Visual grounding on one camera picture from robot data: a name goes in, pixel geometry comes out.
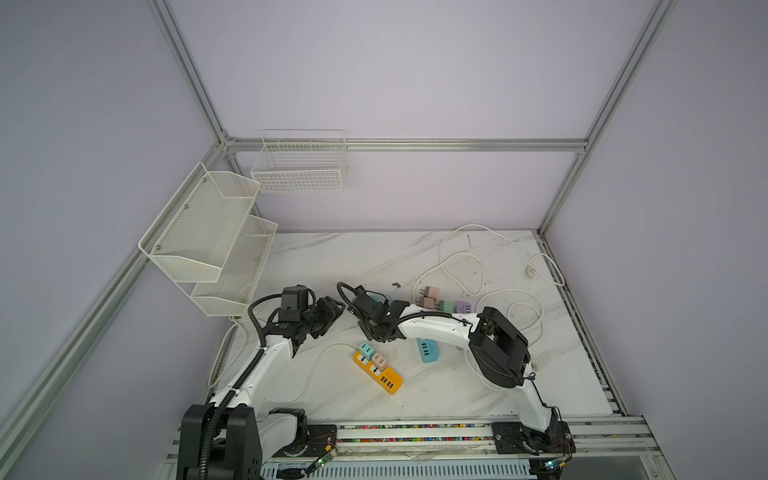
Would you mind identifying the blue rectangular power strip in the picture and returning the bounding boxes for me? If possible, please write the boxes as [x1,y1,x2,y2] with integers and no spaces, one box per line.
[416,338,439,364]

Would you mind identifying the orange power strip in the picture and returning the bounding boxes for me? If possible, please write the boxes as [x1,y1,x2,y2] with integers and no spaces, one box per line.
[353,351,403,395]

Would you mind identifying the green plug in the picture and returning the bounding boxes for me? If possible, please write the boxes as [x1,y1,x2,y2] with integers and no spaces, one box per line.
[438,300,455,314]
[358,342,375,360]

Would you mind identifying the purple power strip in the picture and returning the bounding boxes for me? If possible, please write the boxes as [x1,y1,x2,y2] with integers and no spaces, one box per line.
[454,301,473,314]

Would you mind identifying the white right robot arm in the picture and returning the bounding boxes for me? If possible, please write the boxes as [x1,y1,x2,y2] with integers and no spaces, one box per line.
[337,282,574,455]

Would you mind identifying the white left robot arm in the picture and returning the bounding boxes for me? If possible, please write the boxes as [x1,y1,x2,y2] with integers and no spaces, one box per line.
[176,285,345,479]

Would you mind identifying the green plug on orange strip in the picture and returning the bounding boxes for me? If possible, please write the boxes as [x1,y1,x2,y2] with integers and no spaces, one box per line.
[358,342,375,360]

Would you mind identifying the small white mesh shelf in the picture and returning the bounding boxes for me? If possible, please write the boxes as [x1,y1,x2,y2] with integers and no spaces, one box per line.
[191,215,278,317]

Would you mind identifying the large white mesh shelf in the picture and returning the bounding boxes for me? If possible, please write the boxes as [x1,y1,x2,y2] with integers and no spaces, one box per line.
[138,163,260,283]

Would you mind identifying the white cable of purple strip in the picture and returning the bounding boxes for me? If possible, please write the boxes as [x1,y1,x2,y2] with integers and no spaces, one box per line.
[464,287,544,391]

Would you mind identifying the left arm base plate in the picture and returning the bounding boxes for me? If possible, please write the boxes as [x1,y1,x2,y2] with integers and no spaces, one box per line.
[277,424,338,458]

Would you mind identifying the white wire basket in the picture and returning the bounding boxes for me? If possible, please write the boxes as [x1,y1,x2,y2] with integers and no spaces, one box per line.
[251,129,348,194]

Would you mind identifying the aluminium front rail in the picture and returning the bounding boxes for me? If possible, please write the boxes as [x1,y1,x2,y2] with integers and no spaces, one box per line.
[299,416,662,459]

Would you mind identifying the white cable of blue strip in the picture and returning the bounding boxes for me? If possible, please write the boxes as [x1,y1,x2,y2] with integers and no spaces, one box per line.
[409,223,566,301]

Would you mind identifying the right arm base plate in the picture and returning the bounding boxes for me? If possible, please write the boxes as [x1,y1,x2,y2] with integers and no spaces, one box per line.
[491,419,576,456]

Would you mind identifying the black corrugated cable hose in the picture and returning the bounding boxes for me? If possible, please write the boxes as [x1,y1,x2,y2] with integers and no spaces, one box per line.
[197,292,301,480]

